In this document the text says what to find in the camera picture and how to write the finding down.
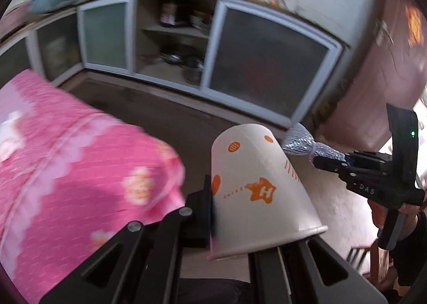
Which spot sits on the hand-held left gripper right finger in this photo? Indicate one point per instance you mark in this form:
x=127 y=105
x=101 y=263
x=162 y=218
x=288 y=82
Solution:
x=270 y=277

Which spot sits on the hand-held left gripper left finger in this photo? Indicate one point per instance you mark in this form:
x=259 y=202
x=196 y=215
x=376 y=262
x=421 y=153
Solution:
x=196 y=217

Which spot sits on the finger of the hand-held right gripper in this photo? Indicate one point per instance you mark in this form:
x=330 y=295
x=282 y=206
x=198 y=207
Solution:
x=328 y=164
x=370 y=160

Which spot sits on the silver mesh wrapper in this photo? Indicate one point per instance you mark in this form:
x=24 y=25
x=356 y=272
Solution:
x=297 y=141

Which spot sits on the white paper cup orange print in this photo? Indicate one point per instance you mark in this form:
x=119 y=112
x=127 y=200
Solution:
x=253 y=164

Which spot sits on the person's right forearm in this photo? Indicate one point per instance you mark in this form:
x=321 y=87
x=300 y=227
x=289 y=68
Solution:
x=410 y=250

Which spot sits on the person's right hand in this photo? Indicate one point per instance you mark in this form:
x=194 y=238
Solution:
x=376 y=214

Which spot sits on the person's dark clothing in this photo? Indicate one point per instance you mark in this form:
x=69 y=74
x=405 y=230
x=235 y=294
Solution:
x=213 y=292

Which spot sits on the brown door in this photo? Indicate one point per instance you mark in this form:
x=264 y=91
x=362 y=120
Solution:
x=383 y=74

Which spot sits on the wooden chair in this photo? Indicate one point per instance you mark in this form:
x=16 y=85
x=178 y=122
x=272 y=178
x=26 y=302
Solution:
x=373 y=260

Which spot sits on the white framed glass door cabinet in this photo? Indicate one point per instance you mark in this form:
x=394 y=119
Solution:
x=267 y=60

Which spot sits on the orange door sticker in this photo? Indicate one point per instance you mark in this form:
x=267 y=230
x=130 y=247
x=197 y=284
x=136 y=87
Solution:
x=413 y=24

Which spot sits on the pink floral blanket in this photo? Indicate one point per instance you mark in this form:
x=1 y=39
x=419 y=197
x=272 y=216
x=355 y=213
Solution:
x=66 y=174

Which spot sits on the dark cooking pots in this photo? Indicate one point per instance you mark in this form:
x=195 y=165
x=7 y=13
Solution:
x=186 y=62

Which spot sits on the dark jar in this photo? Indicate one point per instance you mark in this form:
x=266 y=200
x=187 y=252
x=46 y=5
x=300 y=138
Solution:
x=167 y=14

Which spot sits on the blue plastic basin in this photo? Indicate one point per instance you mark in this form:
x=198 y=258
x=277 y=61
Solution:
x=55 y=2

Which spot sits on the pink container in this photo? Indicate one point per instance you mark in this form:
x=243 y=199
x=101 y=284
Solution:
x=15 y=17

